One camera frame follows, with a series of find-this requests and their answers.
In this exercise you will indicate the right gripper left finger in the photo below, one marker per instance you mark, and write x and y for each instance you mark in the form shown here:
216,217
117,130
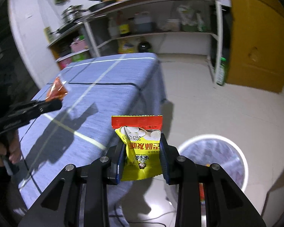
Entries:
117,155

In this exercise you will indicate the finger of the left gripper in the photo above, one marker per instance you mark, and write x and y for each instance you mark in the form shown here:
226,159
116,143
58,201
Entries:
38,108

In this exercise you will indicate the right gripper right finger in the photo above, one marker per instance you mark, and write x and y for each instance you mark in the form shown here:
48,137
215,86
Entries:
168,158

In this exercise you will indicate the yellow red snack bag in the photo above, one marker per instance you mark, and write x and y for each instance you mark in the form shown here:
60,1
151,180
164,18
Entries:
141,136

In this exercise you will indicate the orange sauce packet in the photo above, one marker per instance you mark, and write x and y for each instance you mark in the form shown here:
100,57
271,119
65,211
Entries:
57,90

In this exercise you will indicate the white trash bin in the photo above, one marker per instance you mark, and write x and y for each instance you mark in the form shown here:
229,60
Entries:
211,148

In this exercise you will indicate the white metal kitchen shelf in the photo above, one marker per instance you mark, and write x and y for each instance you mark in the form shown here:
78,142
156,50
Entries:
163,10

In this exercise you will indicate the person's left hand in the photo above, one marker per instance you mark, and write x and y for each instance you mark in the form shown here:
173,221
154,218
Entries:
14,149

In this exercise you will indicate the blue checked tablecloth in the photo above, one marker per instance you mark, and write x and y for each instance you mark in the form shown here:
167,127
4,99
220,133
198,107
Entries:
63,176

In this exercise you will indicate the wooden side shelf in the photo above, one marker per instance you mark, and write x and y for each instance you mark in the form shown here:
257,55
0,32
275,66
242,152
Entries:
60,46

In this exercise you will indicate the green bottle on floor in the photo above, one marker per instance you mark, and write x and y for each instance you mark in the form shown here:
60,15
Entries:
222,72

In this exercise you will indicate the pink plastic basket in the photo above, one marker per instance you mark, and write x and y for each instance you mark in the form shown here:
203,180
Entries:
78,45

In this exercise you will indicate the yellow oil bottle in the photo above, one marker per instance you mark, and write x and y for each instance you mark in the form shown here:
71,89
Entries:
125,47

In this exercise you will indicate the dark oil bottle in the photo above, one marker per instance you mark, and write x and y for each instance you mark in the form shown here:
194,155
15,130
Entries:
144,47

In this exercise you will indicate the stainless steel pot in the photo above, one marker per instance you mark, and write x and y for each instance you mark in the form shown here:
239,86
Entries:
72,13

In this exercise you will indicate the wooden door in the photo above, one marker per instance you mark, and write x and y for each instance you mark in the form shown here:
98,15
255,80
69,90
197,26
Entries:
257,45

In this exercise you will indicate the black frying pan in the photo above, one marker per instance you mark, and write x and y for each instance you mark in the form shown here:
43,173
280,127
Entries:
101,4

